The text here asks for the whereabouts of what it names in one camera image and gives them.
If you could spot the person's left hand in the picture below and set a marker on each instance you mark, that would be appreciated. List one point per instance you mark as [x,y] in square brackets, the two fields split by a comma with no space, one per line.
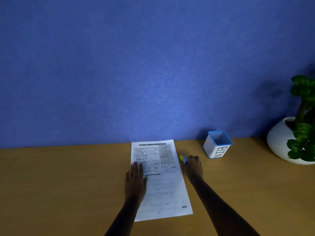
[134,184]

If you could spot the person's right hand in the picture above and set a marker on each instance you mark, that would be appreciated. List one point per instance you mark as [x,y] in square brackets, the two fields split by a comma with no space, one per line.
[195,168]

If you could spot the person's right fingers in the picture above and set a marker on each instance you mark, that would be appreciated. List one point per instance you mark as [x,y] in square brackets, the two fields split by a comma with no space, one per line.
[192,160]

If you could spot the person's left thumb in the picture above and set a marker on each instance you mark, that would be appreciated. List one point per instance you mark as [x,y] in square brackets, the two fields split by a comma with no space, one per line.
[145,182]

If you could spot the yellow and blue highlighter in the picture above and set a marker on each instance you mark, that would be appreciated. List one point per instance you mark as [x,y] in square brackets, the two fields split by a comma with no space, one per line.
[183,159]

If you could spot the white printed paper sheet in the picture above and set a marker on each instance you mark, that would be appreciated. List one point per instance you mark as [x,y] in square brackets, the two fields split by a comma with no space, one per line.
[161,178]

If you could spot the person's left forearm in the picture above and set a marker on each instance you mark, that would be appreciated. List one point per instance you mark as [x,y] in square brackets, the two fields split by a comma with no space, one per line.
[123,219]

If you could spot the person's right forearm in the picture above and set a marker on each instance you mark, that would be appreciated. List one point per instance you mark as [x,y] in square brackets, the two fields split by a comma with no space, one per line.
[219,208]

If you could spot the white bin with blue rim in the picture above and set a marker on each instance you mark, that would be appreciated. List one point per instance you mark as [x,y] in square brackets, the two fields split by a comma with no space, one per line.
[217,144]

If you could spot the white round plant pot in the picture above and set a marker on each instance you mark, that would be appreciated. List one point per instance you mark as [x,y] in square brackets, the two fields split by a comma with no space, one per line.
[280,142]

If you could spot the green leafy plant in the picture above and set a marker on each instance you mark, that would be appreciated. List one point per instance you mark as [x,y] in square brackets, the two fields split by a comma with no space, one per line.
[303,120]

